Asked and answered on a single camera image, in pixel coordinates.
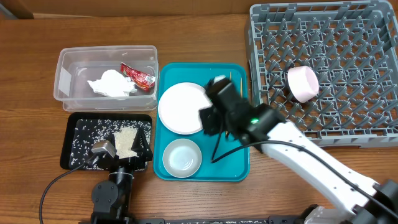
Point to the clear plastic bin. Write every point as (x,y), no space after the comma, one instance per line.
(79,65)

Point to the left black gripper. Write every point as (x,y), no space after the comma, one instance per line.
(142,154)

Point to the red snack wrapper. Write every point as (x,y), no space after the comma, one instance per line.
(143,80)

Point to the white napkin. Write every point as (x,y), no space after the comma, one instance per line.
(113,84)

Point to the grey dish rack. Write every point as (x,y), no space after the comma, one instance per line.
(352,48)

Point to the black rectangular tray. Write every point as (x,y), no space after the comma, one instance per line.
(75,116)

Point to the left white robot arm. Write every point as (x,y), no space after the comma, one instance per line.
(111,198)

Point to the large pink plate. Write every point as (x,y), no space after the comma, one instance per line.
(179,108)

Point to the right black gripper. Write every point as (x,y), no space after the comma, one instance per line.
(208,116)

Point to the grey bowl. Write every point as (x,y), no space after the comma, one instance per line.
(182,158)

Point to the small pink bowl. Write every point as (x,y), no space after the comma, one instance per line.
(303,83)

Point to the cardboard box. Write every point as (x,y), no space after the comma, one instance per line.
(32,9)

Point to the white rice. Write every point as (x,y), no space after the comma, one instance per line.
(87,132)

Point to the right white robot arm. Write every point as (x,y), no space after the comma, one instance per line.
(355,197)

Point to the teal plastic tray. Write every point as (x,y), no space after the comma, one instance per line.
(233,168)

